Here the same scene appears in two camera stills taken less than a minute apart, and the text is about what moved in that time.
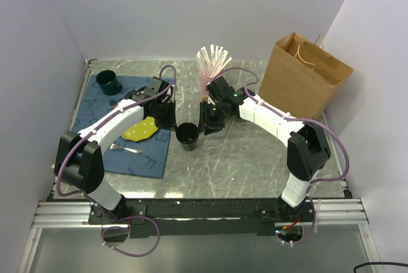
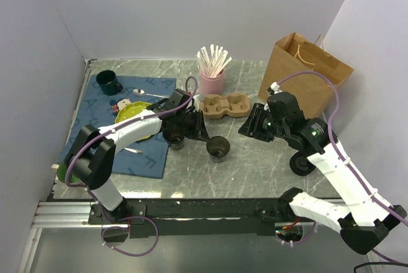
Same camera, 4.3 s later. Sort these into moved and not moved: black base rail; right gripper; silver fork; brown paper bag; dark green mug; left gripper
Moved: left gripper; right gripper
Not moved: dark green mug; black base rail; silver fork; brown paper bag
